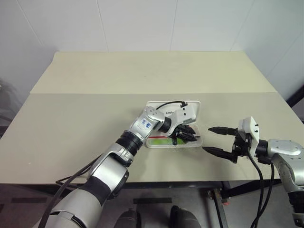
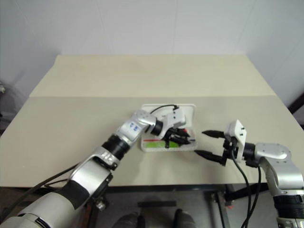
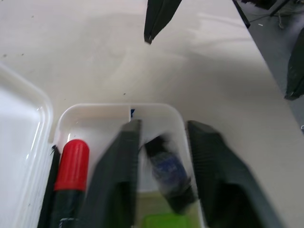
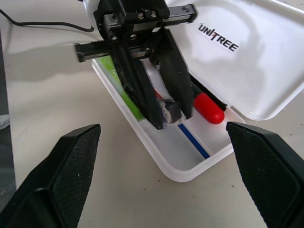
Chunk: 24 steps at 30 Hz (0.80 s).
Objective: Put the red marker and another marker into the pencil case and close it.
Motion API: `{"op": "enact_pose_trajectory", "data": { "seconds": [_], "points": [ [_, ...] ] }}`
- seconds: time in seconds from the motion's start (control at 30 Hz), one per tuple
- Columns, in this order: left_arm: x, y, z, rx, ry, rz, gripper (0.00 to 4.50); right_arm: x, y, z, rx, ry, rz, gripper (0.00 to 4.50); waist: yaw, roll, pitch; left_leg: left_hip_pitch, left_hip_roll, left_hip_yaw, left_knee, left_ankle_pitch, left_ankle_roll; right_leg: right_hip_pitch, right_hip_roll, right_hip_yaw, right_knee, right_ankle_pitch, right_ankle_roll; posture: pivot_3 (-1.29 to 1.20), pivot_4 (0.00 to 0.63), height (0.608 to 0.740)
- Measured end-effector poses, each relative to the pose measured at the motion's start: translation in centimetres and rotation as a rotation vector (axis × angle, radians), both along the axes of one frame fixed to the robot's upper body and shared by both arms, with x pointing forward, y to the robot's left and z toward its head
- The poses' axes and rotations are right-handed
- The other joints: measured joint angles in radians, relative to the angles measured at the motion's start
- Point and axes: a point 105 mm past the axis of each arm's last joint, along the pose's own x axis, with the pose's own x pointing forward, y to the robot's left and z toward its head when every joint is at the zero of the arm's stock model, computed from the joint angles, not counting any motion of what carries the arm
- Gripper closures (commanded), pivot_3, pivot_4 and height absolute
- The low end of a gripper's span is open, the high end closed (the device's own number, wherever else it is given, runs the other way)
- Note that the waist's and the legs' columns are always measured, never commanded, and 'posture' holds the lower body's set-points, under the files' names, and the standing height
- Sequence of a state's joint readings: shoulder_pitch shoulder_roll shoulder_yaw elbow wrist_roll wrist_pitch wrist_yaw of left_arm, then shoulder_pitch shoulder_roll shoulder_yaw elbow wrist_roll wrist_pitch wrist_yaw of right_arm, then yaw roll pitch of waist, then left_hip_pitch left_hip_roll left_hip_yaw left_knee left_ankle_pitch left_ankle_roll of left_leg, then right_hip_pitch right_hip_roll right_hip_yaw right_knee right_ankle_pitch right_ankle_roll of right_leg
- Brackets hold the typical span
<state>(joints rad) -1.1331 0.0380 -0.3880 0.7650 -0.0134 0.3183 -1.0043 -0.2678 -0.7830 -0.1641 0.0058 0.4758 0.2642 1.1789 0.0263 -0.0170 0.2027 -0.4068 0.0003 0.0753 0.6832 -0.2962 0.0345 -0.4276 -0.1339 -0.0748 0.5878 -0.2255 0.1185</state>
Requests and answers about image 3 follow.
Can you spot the white pen case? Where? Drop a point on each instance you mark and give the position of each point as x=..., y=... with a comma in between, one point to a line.
x=95, y=111

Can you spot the blue-labelled black marker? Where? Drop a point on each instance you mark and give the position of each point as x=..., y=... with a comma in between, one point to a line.
x=168, y=166

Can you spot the green eraser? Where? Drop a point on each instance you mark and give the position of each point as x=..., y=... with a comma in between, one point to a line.
x=166, y=222

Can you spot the black metal table frame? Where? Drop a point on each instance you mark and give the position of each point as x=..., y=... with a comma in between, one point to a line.
x=244, y=19

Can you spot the red-capped black marker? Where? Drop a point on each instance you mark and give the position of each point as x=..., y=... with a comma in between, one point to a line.
x=73, y=161

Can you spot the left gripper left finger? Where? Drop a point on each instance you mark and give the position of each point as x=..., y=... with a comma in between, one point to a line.
x=114, y=180

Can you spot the black pen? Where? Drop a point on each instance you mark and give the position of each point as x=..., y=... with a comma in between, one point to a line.
x=53, y=180

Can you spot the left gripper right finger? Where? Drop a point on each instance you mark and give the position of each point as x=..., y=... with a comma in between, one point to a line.
x=221, y=180

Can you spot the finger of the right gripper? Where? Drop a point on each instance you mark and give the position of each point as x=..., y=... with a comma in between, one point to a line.
x=159, y=16
x=297, y=71

